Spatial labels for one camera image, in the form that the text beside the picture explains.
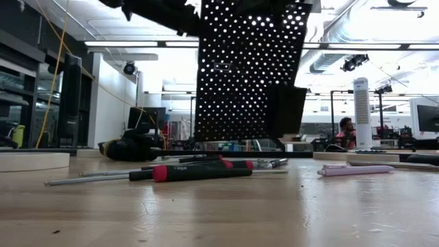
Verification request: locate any yellow-green bottle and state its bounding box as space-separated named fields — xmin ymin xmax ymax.
xmin=12 ymin=124 xmax=27 ymax=149

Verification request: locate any dark shelving unit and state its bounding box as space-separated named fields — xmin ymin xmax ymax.
xmin=0 ymin=29 xmax=39 ymax=149

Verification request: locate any black plastic hanging bin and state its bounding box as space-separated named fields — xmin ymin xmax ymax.
xmin=266 ymin=83 xmax=309 ymax=139

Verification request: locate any black metal table frame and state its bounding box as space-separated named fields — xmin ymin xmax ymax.
xmin=0 ymin=146 xmax=439 ymax=159

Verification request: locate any yellow cable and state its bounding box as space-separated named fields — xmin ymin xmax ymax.
xmin=34 ymin=0 xmax=167 ymax=150

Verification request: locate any black backpack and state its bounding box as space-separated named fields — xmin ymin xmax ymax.
xmin=97 ymin=127 xmax=165 ymax=163

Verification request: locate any silver ceiling air duct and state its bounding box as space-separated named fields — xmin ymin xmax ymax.
xmin=308 ymin=51 xmax=348 ymax=75

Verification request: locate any black camera on pole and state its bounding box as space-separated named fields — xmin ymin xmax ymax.
xmin=374 ymin=83 xmax=394 ymax=140

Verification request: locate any black tall upright panel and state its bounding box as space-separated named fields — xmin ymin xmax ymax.
xmin=57 ymin=53 xmax=84 ymax=148

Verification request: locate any lilac ballpoint pen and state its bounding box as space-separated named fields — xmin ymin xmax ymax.
xmin=316 ymin=164 xmax=396 ymax=178

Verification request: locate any black computer monitor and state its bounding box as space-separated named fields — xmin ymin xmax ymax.
xmin=410 ymin=97 xmax=439 ymax=140
xmin=127 ymin=106 xmax=167 ymax=131

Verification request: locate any white tower fan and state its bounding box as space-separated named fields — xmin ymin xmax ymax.
xmin=353 ymin=77 xmax=373 ymax=150

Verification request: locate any black ceiling-mounted camera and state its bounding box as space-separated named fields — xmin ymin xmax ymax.
xmin=340 ymin=54 xmax=370 ymax=73

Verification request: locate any long ceiling light strip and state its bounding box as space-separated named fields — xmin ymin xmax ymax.
xmin=84 ymin=40 xmax=439 ymax=51

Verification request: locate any black dome security camera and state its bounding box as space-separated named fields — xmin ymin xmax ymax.
xmin=122 ymin=60 xmax=137 ymax=76

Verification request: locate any white masking tape roll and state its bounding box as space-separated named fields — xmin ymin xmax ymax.
xmin=75 ymin=148 xmax=101 ymax=159
xmin=0 ymin=152 xmax=71 ymax=173
xmin=312 ymin=151 xmax=348 ymax=161
xmin=345 ymin=153 xmax=401 ymax=163

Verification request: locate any person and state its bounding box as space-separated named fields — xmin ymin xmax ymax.
xmin=334 ymin=116 xmax=357 ymax=150

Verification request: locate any black perforated peg board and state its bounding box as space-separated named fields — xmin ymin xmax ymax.
xmin=194 ymin=0 xmax=313 ymax=152

